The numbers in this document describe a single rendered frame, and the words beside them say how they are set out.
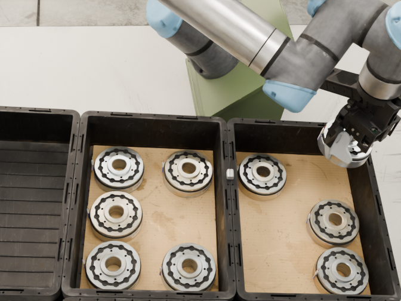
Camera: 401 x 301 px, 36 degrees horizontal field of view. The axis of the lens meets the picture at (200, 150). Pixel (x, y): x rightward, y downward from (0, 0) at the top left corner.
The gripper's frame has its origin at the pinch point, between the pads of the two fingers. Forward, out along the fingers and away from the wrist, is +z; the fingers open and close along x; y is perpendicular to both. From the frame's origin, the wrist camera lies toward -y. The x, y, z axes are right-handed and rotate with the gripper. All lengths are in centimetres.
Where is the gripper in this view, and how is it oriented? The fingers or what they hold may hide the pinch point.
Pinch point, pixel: (335, 146)
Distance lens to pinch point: 121.2
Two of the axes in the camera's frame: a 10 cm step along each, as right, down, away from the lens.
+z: -1.1, 5.7, 8.1
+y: 6.3, 6.7, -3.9
